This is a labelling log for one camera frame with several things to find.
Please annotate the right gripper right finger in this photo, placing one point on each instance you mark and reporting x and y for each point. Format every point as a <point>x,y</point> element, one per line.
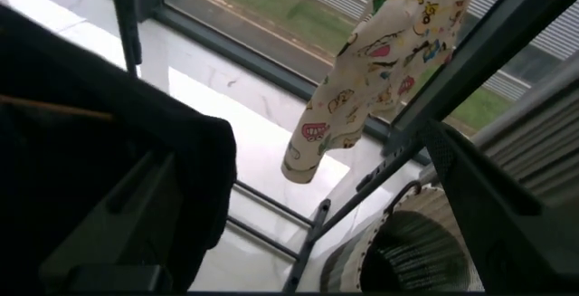
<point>497,223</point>

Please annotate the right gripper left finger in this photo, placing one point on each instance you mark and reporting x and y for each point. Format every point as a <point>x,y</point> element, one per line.
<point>113,241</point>

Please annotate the black garment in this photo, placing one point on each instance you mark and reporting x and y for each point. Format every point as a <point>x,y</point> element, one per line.
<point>68,160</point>

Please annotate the pink clothes hanger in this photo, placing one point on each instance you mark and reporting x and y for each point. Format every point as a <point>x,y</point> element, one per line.
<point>68,111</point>

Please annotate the cream printed garment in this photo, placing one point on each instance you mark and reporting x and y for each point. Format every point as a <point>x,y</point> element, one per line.
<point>384,69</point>

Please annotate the white laundry basket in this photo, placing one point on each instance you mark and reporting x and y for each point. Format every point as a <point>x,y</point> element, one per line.
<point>434,205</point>

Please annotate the black clothes rack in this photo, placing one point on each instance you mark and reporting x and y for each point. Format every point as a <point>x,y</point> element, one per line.
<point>126,24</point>

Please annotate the beige curtain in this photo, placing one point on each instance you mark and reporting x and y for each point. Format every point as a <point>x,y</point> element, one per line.
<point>543,128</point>

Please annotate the window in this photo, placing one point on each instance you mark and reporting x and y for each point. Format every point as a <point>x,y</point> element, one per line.
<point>226,47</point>

